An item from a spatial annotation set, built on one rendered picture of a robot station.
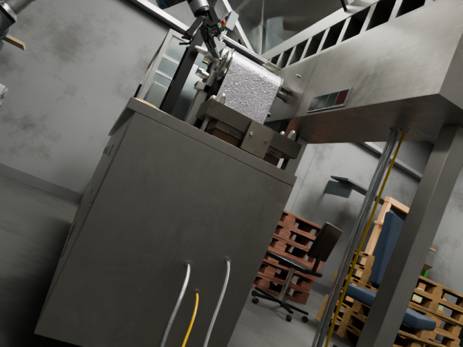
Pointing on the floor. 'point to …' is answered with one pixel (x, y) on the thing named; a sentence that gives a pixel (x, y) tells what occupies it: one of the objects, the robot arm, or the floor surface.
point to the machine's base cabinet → (160, 243)
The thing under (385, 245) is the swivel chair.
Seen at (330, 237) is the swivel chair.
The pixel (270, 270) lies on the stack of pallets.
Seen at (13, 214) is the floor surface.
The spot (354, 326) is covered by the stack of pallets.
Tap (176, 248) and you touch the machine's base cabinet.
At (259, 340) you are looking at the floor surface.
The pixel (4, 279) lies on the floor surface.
